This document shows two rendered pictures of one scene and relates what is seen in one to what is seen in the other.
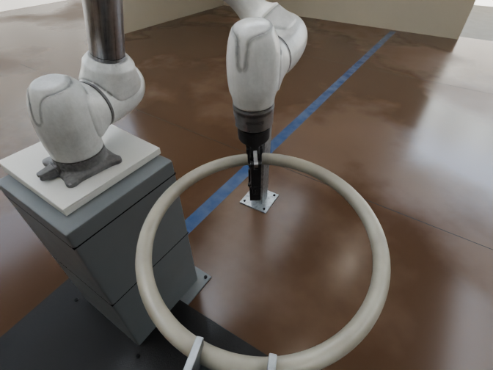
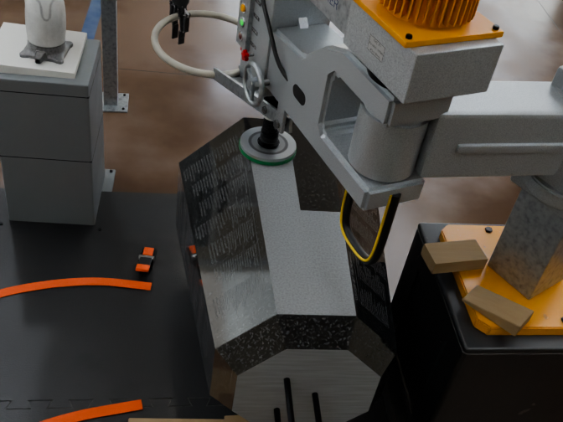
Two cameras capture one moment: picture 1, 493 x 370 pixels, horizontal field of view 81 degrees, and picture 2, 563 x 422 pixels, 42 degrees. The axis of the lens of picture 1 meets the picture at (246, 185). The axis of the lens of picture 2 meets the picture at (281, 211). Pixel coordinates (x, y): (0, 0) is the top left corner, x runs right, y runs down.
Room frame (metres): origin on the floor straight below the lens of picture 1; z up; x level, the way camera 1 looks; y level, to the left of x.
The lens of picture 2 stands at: (-1.95, 1.58, 2.46)
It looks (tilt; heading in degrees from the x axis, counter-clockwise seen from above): 40 degrees down; 316
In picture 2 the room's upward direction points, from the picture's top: 10 degrees clockwise
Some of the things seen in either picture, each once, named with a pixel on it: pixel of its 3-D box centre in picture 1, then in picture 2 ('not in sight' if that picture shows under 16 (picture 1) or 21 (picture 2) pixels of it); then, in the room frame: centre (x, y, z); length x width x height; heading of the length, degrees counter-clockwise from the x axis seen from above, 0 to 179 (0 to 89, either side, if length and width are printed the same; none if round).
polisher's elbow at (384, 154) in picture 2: not in sight; (388, 135); (-0.91, 0.24, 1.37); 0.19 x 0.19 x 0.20
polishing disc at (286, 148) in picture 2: not in sight; (268, 143); (-0.27, 0.11, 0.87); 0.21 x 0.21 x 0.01
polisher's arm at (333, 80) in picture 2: not in sight; (335, 95); (-0.65, 0.20, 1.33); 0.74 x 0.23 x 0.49; 168
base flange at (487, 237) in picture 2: not in sight; (523, 275); (-1.20, -0.34, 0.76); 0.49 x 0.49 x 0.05; 59
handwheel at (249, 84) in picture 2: not in sight; (262, 83); (-0.36, 0.25, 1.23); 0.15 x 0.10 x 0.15; 168
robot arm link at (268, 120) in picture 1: (253, 113); not in sight; (0.58, -0.02, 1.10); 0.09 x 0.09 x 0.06
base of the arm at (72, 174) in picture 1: (74, 158); (45, 47); (0.74, 0.54, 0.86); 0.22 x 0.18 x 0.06; 140
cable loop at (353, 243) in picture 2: not in sight; (365, 213); (-0.91, 0.25, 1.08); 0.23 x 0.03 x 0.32; 168
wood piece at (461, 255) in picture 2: not in sight; (453, 256); (-1.02, -0.15, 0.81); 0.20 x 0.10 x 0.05; 67
